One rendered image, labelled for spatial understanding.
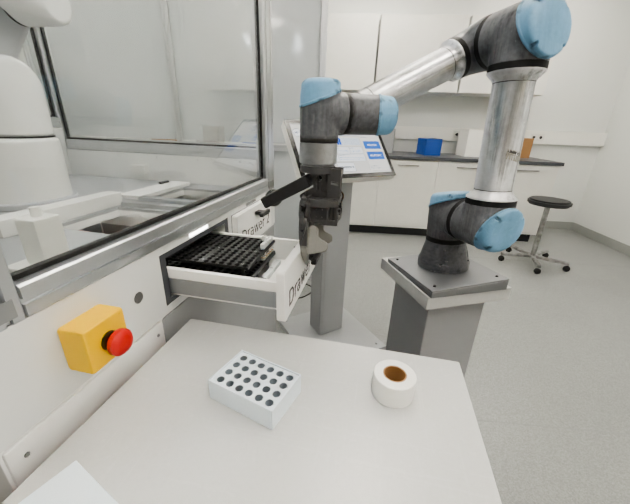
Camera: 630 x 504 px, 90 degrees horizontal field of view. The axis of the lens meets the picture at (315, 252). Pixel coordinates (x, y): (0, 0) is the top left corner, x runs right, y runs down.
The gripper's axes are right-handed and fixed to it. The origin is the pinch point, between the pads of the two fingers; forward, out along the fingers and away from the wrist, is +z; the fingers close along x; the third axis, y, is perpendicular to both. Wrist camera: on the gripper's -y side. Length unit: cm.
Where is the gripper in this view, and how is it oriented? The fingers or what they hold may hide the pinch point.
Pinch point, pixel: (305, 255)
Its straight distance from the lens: 71.6
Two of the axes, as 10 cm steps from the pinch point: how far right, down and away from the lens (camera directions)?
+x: 2.1, -3.6, 9.1
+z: -0.3, 9.3, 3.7
